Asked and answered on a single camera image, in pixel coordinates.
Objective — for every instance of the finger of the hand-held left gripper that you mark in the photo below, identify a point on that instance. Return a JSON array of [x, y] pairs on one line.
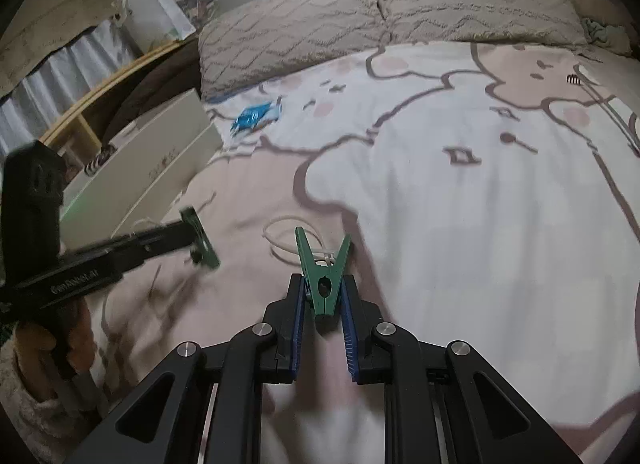
[[155, 246]]

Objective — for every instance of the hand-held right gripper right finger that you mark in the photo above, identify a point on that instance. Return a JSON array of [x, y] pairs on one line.
[[350, 334]]

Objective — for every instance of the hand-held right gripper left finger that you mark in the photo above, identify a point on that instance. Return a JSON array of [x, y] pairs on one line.
[[297, 329]]

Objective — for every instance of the green clothespin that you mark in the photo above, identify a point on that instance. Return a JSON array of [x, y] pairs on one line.
[[200, 239], [322, 274]]

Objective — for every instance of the white shoe box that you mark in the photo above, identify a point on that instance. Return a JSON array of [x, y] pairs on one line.
[[165, 143]]

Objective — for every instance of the blue foil packet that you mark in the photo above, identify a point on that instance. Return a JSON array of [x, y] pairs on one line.
[[252, 116]]

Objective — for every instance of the person's left forearm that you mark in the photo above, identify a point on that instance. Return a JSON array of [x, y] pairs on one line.
[[30, 419]]

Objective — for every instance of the person's left hand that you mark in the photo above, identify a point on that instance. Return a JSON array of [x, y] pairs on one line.
[[35, 344]]

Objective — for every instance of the striped black white band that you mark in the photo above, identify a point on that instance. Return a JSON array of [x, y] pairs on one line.
[[99, 161]]

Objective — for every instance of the grey curtain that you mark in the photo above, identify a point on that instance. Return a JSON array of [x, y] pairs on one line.
[[65, 68]]

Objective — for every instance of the white paper bag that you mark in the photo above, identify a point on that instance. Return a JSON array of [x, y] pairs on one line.
[[155, 8]]

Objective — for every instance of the small striped hair clip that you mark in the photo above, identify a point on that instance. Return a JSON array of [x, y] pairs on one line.
[[573, 78]]

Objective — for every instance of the green crumpled cloth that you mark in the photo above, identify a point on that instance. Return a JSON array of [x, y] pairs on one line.
[[602, 33]]

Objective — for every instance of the beige crumpled cloth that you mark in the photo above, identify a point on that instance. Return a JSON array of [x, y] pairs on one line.
[[600, 3]]

